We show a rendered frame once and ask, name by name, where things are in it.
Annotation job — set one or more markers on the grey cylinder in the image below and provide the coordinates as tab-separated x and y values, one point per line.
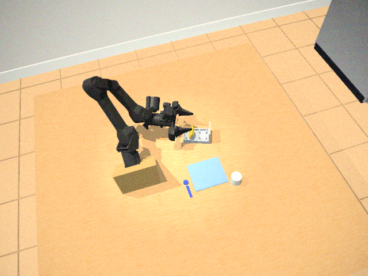
236	178

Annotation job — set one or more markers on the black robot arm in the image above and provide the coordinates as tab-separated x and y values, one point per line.
97	88

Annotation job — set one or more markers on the grey dish rack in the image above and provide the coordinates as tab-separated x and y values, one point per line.
201	136

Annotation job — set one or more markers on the light blue mat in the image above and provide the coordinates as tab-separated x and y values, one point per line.
207	173

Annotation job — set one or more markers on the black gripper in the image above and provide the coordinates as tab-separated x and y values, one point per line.
172	131

